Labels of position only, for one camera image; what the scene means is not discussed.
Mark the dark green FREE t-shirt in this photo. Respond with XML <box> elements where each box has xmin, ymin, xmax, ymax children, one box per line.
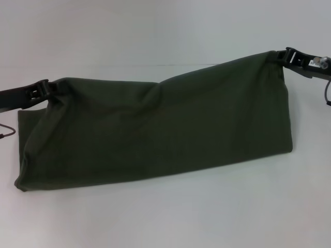
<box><xmin>14</xmin><ymin>50</ymin><xmax>294</xmax><ymax>193</ymax></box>

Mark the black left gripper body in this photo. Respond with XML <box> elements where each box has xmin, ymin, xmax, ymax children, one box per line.
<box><xmin>0</xmin><ymin>84</ymin><xmax>29</xmax><ymax>114</ymax></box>

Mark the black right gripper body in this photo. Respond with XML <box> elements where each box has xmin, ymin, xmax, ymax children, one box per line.
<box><xmin>291</xmin><ymin>50</ymin><xmax>331</xmax><ymax>81</ymax></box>

